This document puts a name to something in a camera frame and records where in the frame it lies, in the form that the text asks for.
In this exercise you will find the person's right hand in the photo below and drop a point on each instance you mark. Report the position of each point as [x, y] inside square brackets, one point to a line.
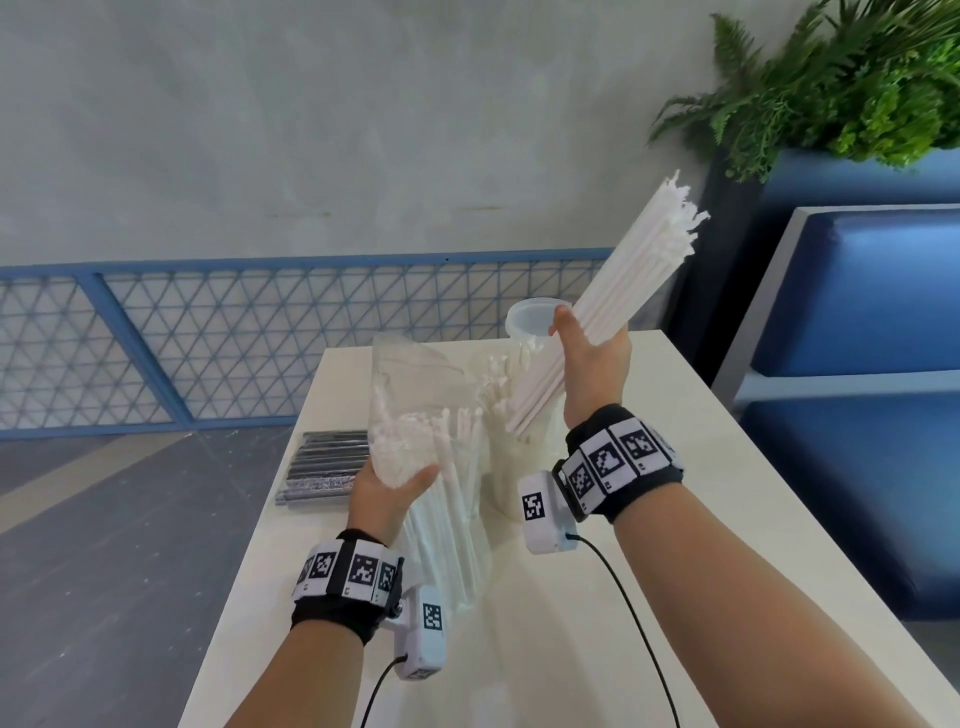
[592, 375]

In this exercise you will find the person's left hand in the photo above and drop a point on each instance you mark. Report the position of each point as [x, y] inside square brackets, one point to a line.
[375, 502]

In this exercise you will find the person's right thumb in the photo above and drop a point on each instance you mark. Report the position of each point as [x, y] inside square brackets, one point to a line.
[562, 321]

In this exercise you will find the person's left thumb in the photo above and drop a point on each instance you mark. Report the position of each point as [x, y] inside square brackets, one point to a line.
[418, 480]

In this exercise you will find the clear plastic bag of straws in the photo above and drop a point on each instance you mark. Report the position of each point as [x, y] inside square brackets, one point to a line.
[442, 465]

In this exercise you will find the bundle of white straws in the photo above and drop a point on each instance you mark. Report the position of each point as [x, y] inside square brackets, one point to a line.
[637, 262]

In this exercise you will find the person's left forearm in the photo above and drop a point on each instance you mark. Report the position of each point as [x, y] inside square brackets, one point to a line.
[300, 675]

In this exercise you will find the person's right forearm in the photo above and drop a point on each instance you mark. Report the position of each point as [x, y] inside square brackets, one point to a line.
[735, 600]

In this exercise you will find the translucent round plastic lid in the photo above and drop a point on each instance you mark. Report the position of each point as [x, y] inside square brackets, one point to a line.
[536, 319]

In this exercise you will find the white straws in container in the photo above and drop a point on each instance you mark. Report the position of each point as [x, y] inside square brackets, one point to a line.
[499, 390]

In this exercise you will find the stack of black wrapped straws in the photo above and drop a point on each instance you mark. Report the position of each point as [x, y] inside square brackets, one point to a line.
[322, 469]

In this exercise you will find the clear plastic straw container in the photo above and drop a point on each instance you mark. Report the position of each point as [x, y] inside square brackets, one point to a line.
[517, 465]

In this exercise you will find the black marker wristband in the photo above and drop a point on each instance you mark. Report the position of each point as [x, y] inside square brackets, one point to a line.
[352, 570]
[615, 457]

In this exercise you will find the blue mesh railing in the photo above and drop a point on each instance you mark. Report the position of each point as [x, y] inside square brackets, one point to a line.
[225, 330]

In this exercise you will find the blue padded bench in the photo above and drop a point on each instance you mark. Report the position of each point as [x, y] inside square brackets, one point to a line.
[862, 390]

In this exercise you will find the green fern plant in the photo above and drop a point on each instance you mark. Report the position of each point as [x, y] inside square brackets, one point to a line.
[825, 82]

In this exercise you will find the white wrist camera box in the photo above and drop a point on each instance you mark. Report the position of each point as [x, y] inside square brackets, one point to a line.
[544, 517]
[424, 637]

